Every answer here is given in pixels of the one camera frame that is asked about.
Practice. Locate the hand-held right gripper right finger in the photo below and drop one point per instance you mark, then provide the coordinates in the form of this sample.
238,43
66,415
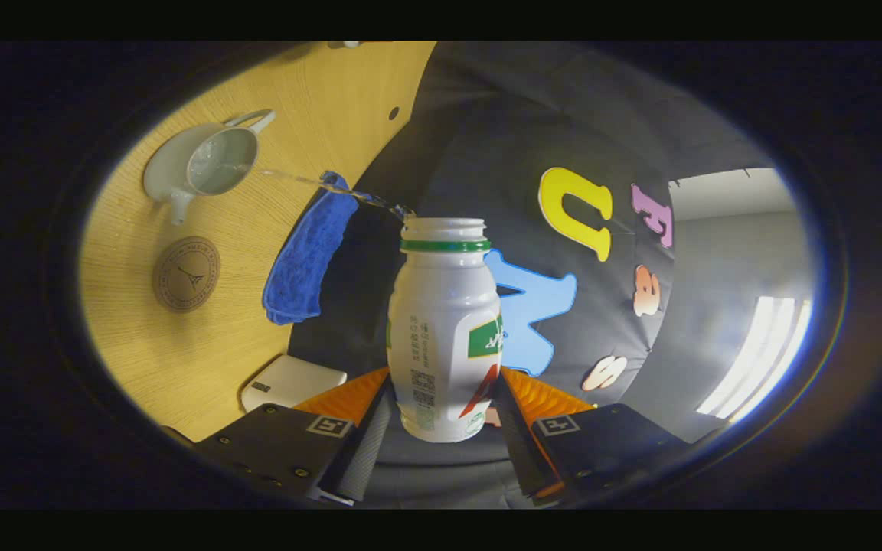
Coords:
519,451

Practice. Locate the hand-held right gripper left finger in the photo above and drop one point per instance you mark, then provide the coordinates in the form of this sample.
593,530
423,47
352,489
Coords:
364,451

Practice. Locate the white plastic water bottle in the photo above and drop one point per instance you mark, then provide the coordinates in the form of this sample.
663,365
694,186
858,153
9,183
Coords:
441,329

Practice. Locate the round brown cork coaster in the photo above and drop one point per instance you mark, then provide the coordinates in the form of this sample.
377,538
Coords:
187,274

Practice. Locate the white teacup lid blue pattern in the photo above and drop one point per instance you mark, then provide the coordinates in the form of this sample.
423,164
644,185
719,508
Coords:
345,44

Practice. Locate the white toaster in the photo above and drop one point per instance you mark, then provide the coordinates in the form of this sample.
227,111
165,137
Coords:
288,381

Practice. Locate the blue folded towel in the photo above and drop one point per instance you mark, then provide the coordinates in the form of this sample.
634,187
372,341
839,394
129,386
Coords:
307,260

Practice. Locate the ceiling light panel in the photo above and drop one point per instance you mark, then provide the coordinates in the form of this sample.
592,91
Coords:
762,352

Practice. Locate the black backdrop cloth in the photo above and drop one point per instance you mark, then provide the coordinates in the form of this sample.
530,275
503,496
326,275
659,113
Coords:
472,130

